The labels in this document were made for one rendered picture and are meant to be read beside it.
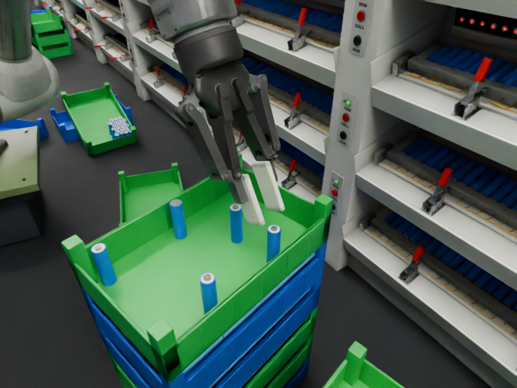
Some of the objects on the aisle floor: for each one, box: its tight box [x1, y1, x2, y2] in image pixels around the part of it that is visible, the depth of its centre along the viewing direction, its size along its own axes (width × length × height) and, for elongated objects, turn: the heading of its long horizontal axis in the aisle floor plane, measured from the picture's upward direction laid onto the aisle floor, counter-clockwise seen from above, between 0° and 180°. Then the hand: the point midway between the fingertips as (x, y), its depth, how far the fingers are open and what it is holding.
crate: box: [118, 162, 184, 226], centre depth 125 cm, size 30×20×8 cm
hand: (258, 193), depth 50 cm, fingers open, 3 cm apart
